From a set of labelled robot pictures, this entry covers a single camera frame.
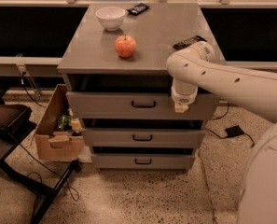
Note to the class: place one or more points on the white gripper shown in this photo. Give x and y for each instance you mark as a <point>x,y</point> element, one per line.
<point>184,97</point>

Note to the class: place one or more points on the grey top drawer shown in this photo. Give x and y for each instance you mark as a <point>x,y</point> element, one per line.
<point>112,105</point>

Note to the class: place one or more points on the grey drawer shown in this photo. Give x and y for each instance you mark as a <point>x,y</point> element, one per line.
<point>112,105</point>
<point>151,162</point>
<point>114,137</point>

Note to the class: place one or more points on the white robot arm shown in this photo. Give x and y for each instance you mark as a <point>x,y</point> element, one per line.
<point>253,90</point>

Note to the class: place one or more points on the grey bottom drawer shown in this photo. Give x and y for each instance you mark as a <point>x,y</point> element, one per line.
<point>151,162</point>

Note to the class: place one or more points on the grey drawer cabinet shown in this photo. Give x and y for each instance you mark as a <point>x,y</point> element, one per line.
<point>91,64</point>

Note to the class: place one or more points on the grey middle drawer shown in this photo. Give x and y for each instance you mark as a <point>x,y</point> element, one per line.
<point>114,137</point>

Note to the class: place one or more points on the black power adapter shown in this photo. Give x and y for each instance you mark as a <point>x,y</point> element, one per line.
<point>234,131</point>

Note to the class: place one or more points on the black remote control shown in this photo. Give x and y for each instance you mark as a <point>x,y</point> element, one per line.
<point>188,42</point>

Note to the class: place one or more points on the red apple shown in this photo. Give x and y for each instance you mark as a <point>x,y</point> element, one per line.
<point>125,46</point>

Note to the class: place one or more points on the yellow bottle in box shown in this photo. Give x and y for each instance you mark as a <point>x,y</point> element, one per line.
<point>76,126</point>

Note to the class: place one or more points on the black snack packet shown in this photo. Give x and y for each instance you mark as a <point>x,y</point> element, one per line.
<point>138,9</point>

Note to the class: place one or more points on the white ceramic bowl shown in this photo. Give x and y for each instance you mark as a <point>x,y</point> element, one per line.
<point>110,18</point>

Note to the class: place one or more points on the green bottle in box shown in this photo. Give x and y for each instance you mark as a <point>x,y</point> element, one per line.
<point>63,123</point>

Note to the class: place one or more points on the brown cardboard box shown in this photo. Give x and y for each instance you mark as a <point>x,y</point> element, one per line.
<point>51,143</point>

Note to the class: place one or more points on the black folding table stand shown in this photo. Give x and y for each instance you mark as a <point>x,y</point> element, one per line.
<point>12,133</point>

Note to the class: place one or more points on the metal window rail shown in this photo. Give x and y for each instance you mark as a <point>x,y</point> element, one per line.
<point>47,67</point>

